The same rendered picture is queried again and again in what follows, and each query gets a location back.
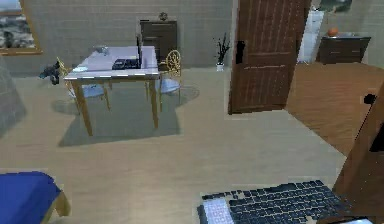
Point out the black open laptop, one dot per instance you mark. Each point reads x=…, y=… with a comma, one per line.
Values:
x=126, y=63

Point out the silver laptop with dark keys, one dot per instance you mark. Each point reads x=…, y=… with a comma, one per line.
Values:
x=280, y=203

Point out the golden chair with white seat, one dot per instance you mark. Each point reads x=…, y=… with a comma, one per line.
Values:
x=90, y=90
x=173, y=63

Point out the house plant in white pot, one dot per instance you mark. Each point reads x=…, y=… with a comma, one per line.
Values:
x=221, y=50

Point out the dark brown chest of drawers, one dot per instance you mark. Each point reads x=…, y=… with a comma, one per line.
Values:
x=159, y=36

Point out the small dark round ornament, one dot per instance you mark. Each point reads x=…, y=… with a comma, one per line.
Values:
x=163, y=16

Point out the white top wooden table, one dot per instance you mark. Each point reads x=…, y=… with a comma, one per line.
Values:
x=100, y=61

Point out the clear glass bowl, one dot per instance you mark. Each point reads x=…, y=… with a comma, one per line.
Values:
x=101, y=50

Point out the small pale flat object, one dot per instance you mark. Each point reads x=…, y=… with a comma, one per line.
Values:
x=80, y=69

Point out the white tall cupboard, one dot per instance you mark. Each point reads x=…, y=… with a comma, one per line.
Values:
x=311, y=36

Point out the dark grey lump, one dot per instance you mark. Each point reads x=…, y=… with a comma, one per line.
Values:
x=51, y=72

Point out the orange ball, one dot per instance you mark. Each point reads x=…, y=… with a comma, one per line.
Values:
x=332, y=32

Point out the dark brown low cabinet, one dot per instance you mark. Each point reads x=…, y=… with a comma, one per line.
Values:
x=341, y=50

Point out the blue seat wooden stool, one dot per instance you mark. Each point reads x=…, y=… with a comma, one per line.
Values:
x=23, y=196

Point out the dark landscape wall picture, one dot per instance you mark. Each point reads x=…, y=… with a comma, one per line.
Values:
x=335, y=5

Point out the wood framed wall picture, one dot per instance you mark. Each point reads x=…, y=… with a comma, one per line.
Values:
x=15, y=31

